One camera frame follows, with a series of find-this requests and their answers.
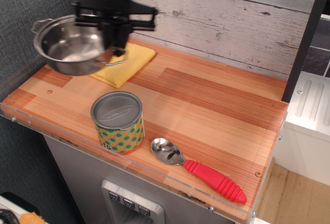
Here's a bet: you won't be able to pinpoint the grey toy fridge cabinet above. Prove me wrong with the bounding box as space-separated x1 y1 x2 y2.
45 136 232 223

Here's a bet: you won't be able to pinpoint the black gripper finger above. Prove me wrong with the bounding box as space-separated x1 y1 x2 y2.
100 23 130 57

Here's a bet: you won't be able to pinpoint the stainless steel pot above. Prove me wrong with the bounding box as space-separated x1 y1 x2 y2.
31 15 128 76

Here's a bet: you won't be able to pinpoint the red handled metal spoon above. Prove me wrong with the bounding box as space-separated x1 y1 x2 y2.
151 138 248 204

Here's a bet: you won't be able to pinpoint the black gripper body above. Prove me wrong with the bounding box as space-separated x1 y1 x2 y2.
72 0 158 31

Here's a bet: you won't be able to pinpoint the white toy sink unit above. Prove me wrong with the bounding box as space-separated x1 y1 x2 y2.
273 72 329 184

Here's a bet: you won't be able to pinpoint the clear acrylic edge guard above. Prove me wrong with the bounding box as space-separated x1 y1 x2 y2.
1 99 255 223

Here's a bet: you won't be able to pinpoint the green orange patterned can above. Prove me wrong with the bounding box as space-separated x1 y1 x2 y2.
90 91 145 154

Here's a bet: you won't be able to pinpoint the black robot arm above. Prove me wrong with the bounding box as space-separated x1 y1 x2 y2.
72 0 158 57

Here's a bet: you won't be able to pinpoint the orange object bottom left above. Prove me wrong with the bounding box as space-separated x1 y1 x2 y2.
19 212 46 224

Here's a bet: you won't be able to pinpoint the yellow folded cloth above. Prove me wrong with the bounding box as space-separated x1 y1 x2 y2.
90 43 156 89

